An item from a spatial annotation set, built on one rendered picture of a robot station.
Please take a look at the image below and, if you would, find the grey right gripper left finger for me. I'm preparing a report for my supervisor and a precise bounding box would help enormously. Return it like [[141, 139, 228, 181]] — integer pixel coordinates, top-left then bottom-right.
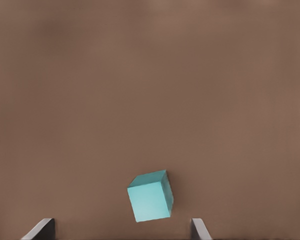
[[20, 217, 56, 240]]

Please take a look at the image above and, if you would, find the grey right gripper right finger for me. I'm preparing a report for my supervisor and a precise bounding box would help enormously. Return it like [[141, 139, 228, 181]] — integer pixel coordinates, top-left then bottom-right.
[[191, 217, 213, 240]]

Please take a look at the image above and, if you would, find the light blue cube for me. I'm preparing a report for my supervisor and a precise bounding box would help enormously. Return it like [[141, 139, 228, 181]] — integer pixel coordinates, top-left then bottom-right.
[[126, 169, 175, 223]]

